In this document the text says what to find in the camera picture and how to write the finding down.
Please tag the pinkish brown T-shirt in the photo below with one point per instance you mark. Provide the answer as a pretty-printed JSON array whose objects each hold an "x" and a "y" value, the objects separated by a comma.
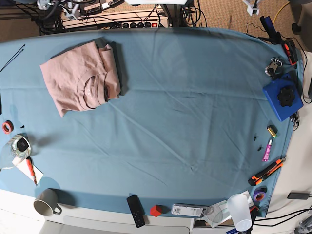
[{"x": 82, "y": 78}]

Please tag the black remote control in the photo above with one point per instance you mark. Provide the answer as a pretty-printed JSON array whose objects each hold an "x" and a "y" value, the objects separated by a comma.
[{"x": 136, "y": 210}]

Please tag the black power strip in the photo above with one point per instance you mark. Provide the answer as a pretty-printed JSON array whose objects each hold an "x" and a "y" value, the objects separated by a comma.
[{"x": 144, "y": 24}]

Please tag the red plastic cube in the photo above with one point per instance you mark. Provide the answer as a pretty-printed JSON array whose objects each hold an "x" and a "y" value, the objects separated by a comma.
[{"x": 156, "y": 211}]

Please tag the white barcode label box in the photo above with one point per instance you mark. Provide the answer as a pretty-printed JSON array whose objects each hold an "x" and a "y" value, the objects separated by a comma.
[{"x": 188, "y": 210}]

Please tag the purple glue tube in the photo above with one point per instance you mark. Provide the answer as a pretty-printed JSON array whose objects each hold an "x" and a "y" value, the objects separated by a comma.
[{"x": 267, "y": 151}]

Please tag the yellow black battery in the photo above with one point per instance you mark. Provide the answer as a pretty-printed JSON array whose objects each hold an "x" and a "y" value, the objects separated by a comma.
[{"x": 272, "y": 130}]

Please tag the orange black utility knife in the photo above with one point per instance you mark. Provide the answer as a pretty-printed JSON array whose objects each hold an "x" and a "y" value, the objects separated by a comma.
[{"x": 266, "y": 173}]

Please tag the translucent plastic cup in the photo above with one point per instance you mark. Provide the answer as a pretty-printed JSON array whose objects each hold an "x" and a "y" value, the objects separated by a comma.
[{"x": 239, "y": 210}]

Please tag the purple tape roll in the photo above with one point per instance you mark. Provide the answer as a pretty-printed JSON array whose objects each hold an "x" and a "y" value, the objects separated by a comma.
[{"x": 259, "y": 194}]

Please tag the blue plastic box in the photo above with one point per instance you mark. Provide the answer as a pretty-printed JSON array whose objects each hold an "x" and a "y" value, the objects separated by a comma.
[{"x": 271, "y": 91}]

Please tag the black knob on box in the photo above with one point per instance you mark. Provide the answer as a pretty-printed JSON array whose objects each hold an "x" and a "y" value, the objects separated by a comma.
[{"x": 286, "y": 96}]

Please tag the orange pen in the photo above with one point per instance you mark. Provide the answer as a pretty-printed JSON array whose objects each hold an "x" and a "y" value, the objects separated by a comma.
[{"x": 31, "y": 169}]

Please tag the grey ceramic mug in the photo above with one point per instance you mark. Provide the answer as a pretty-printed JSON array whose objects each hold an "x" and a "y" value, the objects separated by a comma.
[{"x": 46, "y": 204}]

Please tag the clear plastic bag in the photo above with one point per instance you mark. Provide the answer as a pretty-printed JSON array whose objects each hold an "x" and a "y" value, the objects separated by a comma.
[{"x": 16, "y": 150}]

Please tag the white paper note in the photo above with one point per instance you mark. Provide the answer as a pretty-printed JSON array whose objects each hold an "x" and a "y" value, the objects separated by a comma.
[{"x": 24, "y": 168}]

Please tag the blue black clamp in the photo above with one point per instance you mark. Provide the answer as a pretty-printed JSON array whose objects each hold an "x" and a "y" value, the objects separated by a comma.
[{"x": 274, "y": 36}]

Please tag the red tape roll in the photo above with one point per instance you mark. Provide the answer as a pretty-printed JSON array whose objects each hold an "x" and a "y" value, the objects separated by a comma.
[{"x": 7, "y": 127}]

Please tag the orange black hand tool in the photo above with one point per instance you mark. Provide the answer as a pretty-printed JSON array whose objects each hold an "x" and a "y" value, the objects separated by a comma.
[{"x": 290, "y": 50}]

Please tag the black power adapter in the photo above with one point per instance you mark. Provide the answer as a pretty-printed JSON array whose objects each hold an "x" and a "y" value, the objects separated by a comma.
[{"x": 298, "y": 196}]

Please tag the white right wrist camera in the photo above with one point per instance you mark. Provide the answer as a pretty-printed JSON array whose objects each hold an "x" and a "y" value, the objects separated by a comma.
[{"x": 71, "y": 10}]

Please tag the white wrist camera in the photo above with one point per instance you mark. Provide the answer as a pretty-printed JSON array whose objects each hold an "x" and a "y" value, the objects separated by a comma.
[
  {"x": 252, "y": 6},
  {"x": 71, "y": 10}
]

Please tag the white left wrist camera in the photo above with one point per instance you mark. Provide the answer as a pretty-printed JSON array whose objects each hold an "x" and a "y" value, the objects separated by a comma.
[{"x": 252, "y": 6}]

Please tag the black cable ties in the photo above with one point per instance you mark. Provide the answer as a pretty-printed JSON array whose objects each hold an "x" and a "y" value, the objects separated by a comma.
[{"x": 13, "y": 57}]

